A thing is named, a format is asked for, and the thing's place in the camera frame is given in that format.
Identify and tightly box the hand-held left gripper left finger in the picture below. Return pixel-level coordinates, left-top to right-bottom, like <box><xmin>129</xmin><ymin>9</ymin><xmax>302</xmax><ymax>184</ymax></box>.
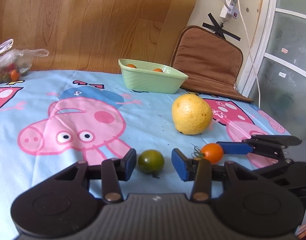
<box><xmin>53</xmin><ymin>149</ymin><xmax>137</xmax><ymax>203</ymax></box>

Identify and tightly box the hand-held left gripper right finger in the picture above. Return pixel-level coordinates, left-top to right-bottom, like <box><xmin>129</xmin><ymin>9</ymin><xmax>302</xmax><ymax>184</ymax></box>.
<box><xmin>171</xmin><ymin>148</ymin><xmax>253</xmax><ymax>202</ymax></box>

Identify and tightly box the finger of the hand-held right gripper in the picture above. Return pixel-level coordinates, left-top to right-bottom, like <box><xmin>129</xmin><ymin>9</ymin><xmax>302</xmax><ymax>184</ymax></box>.
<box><xmin>216</xmin><ymin>134</ymin><xmax>301</xmax><ymax>160</ymax></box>
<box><xmin>250</xmin><ymin>158</ymin><xmax>295</xmax><ymax>178</ymax></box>

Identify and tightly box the green cherry tomato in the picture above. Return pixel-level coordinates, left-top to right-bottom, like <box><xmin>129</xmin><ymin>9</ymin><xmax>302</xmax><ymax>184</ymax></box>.
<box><xmin>138</xmin><ymin>149</ymin><xmax>165</xmax><ymax>179</ymax></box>

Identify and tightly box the orange cherry tomato with stem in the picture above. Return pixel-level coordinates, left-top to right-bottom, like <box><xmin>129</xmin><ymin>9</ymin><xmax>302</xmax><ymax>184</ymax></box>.
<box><xmin>190</xmin><ymin>142</ymin><xmax>224</xmax><ymax>165</ymax></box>

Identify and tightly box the light green plastic bowl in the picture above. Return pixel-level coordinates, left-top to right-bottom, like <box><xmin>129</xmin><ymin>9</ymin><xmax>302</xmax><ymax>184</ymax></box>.
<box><xmin>118</xmin><ymin>59</ymin><xmax>189</xmax><ymax>94</ymax></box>

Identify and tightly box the large yellow lemon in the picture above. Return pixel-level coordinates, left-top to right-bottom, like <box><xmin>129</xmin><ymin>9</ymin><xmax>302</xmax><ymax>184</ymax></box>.
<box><xmin>172</xmin><ymin>94</ymin><xmax>213</xmax><ymax>136</ymax></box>

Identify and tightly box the printed cartoon pig blanket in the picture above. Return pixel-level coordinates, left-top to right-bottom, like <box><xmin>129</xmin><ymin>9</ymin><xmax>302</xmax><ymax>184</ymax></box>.
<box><xmin>0</xmin><ymin>69</ymin><xmax>293</xmax><ymax>240</ymax></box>

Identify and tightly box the brown seat cushion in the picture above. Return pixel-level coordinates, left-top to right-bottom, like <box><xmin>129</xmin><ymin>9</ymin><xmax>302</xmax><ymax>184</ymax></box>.
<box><xmin>170</xmin><ymin>25</ymin><xmax>255</xmax><ymax>103</ymax></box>

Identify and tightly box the black tape cross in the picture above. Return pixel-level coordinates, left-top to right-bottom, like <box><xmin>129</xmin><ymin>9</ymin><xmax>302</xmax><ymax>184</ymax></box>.
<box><xmin>202</xmin><ymin>12</ymin><xmax>241</xmax><ymax>42</ymax></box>

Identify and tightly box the wooden board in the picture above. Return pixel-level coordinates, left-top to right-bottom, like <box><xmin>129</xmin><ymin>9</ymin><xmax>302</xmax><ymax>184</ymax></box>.
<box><xmin>0</xmin><ymin>0</ymin><xmax>200</xmax><ymax>75</ymax></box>

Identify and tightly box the plastic bag of tomatoes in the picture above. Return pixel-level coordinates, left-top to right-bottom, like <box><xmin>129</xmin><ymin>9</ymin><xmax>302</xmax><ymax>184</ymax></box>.
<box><xmin>0</xmin><ymin>39</ymin><xmax>50</xmax><ymax>84</ymax></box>

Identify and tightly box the white power cable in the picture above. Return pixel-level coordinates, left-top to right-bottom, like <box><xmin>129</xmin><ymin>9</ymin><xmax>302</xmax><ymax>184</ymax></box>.
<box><xmin>237</xmin><ymin>0</ymin><xmax>261</xmax><ymax>103</ymax></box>

